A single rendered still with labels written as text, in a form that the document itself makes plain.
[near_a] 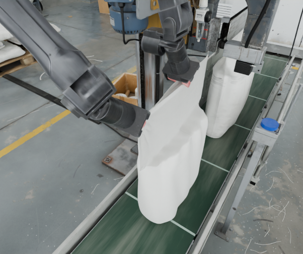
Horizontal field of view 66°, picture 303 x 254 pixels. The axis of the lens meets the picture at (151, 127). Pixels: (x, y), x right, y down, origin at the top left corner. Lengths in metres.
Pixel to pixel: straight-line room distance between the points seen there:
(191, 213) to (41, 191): 1.10
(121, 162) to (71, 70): 1.51
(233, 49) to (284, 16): 2.78
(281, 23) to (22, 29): 3.56
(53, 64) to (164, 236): 0.90
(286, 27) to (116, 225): 3.28
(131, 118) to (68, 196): 1.30
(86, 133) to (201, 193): 1.26
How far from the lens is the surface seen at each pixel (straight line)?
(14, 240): 1.72
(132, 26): 0.95
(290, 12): 3.72
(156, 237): 1.11
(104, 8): 5.71
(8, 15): 0.36
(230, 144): 1.52
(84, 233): 1.18
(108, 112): 0.45
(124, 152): 1.91
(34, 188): 1.89
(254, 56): 0.97
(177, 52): 0.65
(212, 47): 1.03
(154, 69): 1.27
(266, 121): 0.96
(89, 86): 0.40
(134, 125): 0.53
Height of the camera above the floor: 1.40
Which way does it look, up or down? 40 degrees down
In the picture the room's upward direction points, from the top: straight up
